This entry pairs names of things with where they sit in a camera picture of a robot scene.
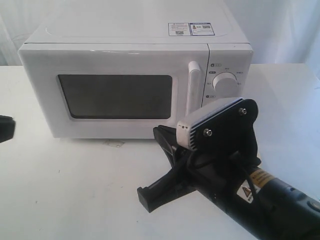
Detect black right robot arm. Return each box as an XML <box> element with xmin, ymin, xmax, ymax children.
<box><xmin>147</xmin><ymin>126</ymin><xmax>320</xmax><ymax>240</ymax></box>

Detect white microwave door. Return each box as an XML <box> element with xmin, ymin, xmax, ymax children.
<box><xmin>18</xmin><ymin>43</ymin><xmax>209</xmax><ymax>139</ymax></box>

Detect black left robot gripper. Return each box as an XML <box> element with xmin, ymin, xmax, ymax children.
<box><xmin>0</xmin><ymin>115</ymin><xmax>16</xmax><ymax>143</ymax></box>

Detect white microwave oven body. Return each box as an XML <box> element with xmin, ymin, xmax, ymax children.
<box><xmin>21</xmin><ymin>13</ymin><xmax>254</xmax><ymax>127</ymax></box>

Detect upper white control knob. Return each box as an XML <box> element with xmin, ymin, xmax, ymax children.
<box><xmin>212</xmin><ymin>72</ymin><xmax>238</xmax><ymax>98</ymax></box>

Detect blue warning sticker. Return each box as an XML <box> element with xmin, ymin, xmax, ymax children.
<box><xmin>168</xmin><ymin>22</ymin><xmax>215</xmax><ymax>37</ymax></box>

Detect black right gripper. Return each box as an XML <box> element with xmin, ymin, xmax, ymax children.
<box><xmin>137</xmin><ymin>125</ymin><xmax>261</xmax><ymax>213</ymax></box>

